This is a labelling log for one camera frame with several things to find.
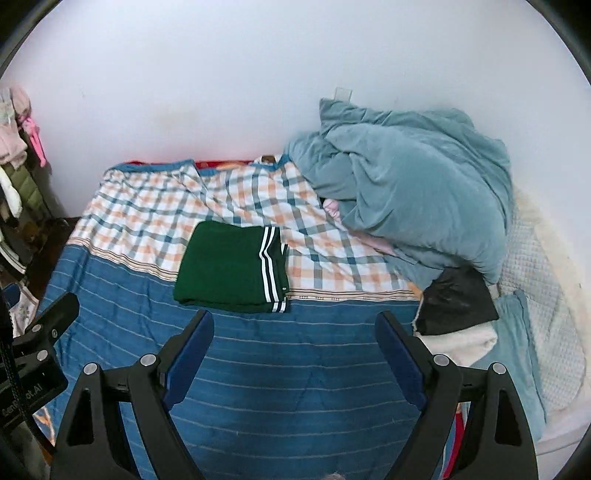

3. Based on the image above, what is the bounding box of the white patterned cloth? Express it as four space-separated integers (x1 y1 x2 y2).
8 281 41 339

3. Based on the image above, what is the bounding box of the white quilted blanket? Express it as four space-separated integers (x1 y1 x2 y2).
499 188 587 416

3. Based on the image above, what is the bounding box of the green and white jacket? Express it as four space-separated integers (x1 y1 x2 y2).
173 220 291 315

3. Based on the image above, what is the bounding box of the pink cloth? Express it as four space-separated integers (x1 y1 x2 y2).
322 198 399 257

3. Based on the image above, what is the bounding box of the black and white fleece garment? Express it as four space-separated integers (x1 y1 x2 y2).
412 265 500 367

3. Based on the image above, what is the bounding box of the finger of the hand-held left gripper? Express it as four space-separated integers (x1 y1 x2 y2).
13 292 81 371

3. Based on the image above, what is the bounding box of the pink hanging garment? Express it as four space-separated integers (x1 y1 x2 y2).
0 85 48 169

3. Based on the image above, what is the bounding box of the light blue duvet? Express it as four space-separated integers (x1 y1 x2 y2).
283 98 515 289

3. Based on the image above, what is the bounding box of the blue striped plaid bedsheet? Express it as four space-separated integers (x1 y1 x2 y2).
34 157 462 480

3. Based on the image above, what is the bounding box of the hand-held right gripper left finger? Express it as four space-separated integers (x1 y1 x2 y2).
50 309 216 480

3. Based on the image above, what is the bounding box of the white hanging garment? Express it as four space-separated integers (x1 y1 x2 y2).
0 165 24 221

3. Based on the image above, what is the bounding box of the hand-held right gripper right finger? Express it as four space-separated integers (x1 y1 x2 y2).
374 311 539 480

